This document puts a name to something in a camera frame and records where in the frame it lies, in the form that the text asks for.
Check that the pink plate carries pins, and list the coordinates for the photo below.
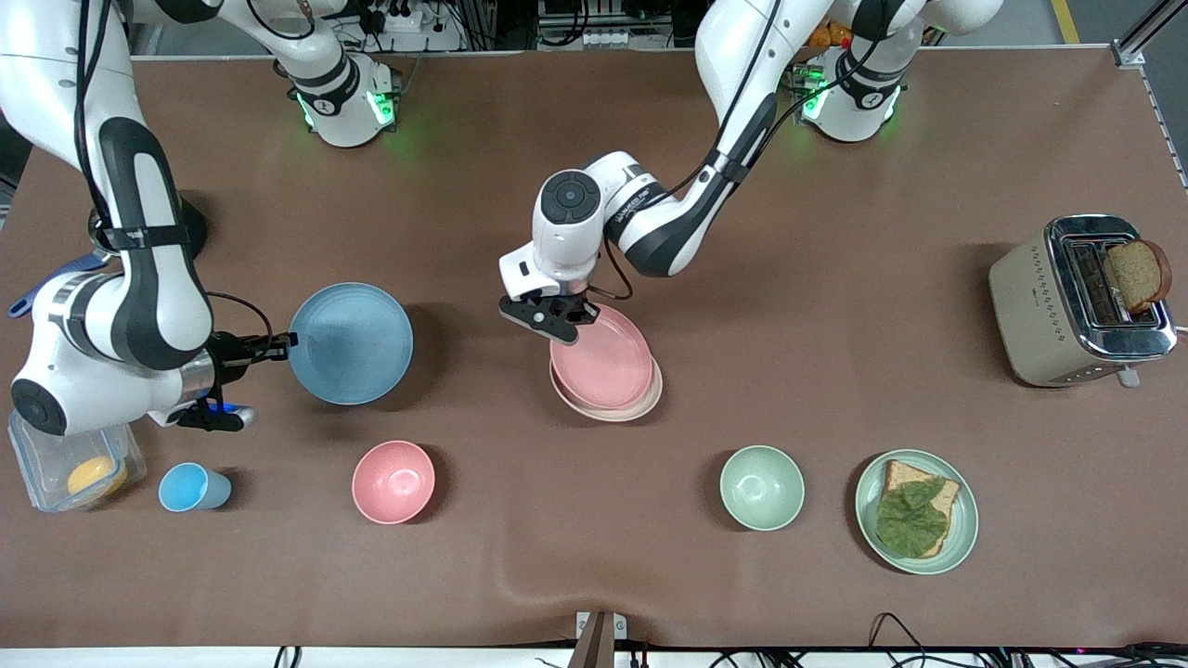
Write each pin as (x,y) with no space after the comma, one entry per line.
(608,366)

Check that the small white power strip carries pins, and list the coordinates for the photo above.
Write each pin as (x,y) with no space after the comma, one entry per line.
(603,39)

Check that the blue cup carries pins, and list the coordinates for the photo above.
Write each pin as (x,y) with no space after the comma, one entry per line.
(186,489)

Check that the brown bread slice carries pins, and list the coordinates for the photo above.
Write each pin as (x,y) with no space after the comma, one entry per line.
(905,475)

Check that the beige chrome toaster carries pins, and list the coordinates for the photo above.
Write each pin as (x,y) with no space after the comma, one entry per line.
(1039,325)

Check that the yellow lemon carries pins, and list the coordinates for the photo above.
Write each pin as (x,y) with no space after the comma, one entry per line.
(96,478)

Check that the brown table cloth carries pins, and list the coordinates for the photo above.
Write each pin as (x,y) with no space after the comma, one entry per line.
(835,232)

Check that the aluminium frame rail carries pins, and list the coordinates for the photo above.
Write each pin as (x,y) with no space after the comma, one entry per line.
(1128,51)

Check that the blue utensil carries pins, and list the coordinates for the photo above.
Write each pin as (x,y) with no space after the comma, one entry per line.
(193,227)

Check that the green plate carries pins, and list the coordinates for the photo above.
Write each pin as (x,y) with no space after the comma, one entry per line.
(965,520)

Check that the clear plastic container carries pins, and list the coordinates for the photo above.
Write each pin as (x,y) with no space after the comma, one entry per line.
(37,482)

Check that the beige plate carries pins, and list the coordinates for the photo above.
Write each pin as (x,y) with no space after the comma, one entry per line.
(608,417)

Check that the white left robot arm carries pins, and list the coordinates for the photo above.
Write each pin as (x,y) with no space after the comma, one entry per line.
(668,232)

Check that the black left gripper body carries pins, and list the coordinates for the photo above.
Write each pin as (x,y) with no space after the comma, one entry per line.
(577,307)

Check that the metal table clamp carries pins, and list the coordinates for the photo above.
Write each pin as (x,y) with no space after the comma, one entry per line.
(594,640)

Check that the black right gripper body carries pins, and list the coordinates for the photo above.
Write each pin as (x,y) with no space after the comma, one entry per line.
(227,357)

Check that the orange snack bags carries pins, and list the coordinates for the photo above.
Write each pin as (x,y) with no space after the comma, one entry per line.
(831,35)

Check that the green lettuce leaf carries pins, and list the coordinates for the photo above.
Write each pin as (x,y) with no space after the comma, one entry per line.
(914,520)

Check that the green bowl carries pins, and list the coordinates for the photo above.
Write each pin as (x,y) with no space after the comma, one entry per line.
(761,488)

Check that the pink bowl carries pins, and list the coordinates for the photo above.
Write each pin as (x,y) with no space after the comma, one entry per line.
(393,482)

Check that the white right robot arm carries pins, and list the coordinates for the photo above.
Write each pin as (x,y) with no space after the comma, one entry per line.
(139,306)

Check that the toasted bread slice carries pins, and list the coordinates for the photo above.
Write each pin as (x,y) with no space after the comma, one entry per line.
(1137,274)

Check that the white power strip with plugs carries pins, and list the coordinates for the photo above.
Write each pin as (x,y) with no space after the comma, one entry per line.
(408,37)

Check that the blue plate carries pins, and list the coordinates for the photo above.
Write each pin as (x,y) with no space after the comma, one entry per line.
(353,343)

